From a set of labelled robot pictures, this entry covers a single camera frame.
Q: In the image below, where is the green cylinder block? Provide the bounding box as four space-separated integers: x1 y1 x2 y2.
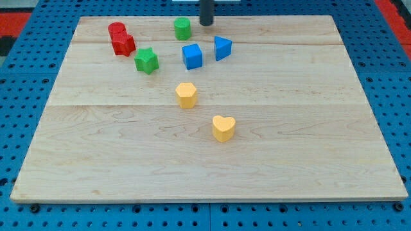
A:
173 17 191 40

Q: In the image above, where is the light wooden board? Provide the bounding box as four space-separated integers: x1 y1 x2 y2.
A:
10 15 408 204

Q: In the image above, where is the yellow heart block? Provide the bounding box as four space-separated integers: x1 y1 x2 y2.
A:
212 115 236 142

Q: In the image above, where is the yellow hexagon block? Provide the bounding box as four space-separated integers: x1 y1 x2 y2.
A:
175 82 197 109

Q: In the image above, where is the blue cube block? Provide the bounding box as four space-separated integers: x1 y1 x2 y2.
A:
182 44 203 70

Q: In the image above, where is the blue triangle block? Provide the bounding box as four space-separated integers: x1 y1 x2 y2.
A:
214 36 232 61

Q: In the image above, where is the green star block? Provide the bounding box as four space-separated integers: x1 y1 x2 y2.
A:
134 47 159 74

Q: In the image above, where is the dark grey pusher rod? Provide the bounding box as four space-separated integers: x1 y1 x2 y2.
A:
199 0 214 26

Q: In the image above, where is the red star block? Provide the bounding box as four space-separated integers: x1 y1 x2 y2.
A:
111 33 136 56

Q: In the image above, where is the red cylinder block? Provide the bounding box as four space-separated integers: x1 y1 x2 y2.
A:
107 22 127 40

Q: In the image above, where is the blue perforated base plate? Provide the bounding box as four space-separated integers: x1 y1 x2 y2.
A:
1 0 410 230

